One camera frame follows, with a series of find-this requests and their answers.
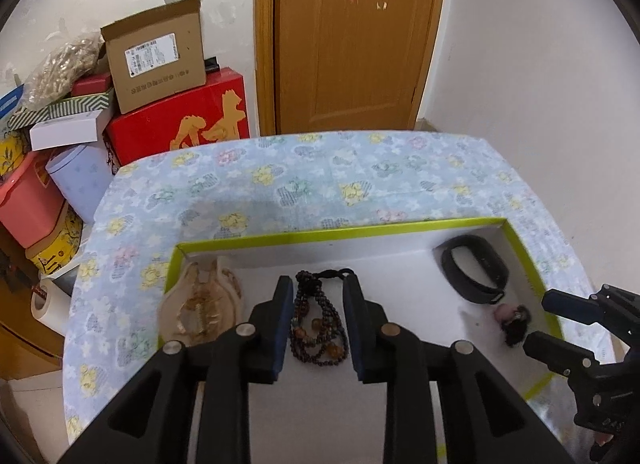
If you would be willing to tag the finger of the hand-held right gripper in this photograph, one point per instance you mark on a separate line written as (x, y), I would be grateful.
(555, 349)
(570, 305)

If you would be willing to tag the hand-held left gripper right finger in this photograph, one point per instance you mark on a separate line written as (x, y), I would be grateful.
(352, 334)

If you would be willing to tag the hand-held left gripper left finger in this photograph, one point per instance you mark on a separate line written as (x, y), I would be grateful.
(283, 334)

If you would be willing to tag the green cardboard tray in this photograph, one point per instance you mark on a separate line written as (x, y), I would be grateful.
(400, 264)

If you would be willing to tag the gold hair claw clip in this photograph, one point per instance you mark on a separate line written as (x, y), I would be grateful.
(200, 311)

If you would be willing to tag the person's right hand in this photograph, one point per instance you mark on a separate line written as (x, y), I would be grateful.
(603, 439)

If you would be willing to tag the black wristband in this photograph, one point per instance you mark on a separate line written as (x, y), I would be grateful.
(477, 293)

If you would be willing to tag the floral tablecloth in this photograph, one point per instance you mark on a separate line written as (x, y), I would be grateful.
(325, 169)

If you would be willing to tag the grey plastic container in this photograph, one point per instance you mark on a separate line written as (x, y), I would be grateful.
(67, 279)

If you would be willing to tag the white paper roll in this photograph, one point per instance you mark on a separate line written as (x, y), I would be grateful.
(50, 309)

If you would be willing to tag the large red gift box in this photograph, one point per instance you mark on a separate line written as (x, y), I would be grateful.
(150, 137)

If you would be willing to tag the yellow round box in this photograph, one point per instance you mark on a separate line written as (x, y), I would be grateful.
(52, 249)

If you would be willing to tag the pale blue round tin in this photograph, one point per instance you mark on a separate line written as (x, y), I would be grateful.
(80, 179)

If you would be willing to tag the wooden cabinet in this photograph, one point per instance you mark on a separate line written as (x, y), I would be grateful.
(25, 349)

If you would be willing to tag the pink plastic bin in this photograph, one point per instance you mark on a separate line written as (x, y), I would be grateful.
(27, 204)

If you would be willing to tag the wooden door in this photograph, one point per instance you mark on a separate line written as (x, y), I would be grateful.
(350, 44)

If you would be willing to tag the brown cardboard box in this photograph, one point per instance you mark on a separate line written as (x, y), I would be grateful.
(150, 69)

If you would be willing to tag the white flat box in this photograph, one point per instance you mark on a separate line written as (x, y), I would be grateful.
(65, 129)

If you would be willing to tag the green striped box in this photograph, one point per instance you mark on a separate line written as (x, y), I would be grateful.
(75, 105)

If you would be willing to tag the small red box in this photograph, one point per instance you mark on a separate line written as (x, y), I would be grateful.
(92, 85)

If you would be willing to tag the yellow patterned box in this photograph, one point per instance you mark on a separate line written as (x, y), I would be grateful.
(12, 154)

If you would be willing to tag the bag of golden pieces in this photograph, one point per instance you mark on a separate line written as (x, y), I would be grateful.
(60, 64)

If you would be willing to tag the blue and white box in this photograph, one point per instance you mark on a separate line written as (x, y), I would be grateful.
(10, 104)

